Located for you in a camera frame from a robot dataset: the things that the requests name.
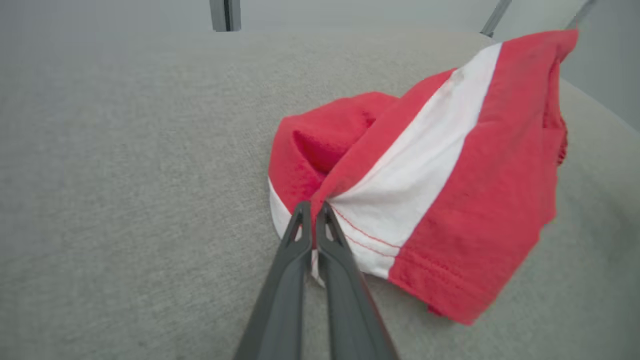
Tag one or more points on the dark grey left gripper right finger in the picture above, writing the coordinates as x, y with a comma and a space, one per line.
350, 310

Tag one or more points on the red shorts with white stripe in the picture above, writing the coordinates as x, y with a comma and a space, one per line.
480, 210

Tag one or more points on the grey fabric sofa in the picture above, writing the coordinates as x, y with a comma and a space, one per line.
125, 200

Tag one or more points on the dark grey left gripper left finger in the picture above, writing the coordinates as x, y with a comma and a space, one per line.
280, 300

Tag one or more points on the grey metal partition post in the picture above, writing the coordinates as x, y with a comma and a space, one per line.
225, 15

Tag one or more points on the grey metal frame bar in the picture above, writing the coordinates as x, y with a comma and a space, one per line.
495, 17
580, 14

